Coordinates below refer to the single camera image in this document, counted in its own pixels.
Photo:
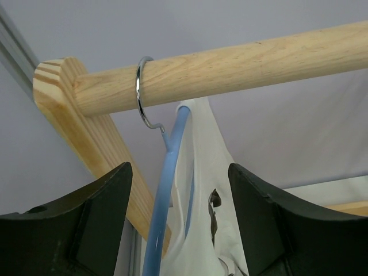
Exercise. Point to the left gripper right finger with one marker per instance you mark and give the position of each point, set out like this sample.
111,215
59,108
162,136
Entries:
285,235

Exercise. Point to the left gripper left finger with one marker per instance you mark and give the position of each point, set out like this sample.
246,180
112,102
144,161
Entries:
77,234

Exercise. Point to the white t shirt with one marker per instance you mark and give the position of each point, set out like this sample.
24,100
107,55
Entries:
205,237

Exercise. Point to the blue white hanger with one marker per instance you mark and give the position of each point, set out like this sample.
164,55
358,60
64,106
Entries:
172,141

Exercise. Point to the wooden clothes rack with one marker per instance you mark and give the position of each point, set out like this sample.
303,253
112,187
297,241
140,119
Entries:
79,105

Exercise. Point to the left aluminium frame post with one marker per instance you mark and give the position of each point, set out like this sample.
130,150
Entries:
16,55

